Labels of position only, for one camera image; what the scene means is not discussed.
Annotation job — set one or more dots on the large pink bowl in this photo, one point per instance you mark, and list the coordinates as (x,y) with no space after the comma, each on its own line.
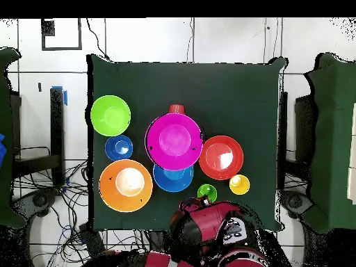
(173,141)

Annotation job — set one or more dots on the yellow cup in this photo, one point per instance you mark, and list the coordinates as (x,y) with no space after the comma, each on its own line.
(240,186)

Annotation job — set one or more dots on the dark green tablecloth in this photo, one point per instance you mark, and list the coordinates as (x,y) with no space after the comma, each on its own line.
(222,97)

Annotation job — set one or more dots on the blue object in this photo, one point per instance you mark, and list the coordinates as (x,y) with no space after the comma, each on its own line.
(2,150)

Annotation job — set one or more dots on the small dark blue bowl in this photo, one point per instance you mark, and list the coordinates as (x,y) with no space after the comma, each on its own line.
(114,151)

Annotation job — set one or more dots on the green cup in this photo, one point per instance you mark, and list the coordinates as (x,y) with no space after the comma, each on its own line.
(207,190)

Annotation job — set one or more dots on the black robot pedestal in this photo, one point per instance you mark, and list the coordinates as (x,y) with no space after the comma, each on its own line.
(157,239)

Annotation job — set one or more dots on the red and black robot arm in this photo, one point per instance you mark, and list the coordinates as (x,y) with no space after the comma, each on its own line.
(211,222)

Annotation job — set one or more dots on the light green bowl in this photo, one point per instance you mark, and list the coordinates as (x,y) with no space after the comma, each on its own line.
(110,115)

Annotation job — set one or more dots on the black power strip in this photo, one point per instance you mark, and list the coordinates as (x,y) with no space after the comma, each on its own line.
(93,240)

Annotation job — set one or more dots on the large orange bowl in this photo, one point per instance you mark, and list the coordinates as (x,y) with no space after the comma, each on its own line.
(111,189)

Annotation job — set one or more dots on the orange-red ribbed cup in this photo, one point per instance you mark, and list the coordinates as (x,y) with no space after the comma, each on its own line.
(177,108)

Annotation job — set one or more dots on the black stand frame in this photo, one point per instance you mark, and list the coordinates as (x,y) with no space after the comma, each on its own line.
(57,125)
(283,125)

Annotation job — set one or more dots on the green-clothed side table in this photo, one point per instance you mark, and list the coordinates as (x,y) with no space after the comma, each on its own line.
(5,194)
(333,139)

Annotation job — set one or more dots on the red shallow bowl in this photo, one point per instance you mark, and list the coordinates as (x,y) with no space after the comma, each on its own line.
(221,157)

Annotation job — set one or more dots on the light blue bowl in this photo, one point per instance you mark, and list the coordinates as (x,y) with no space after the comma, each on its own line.
(173,180)

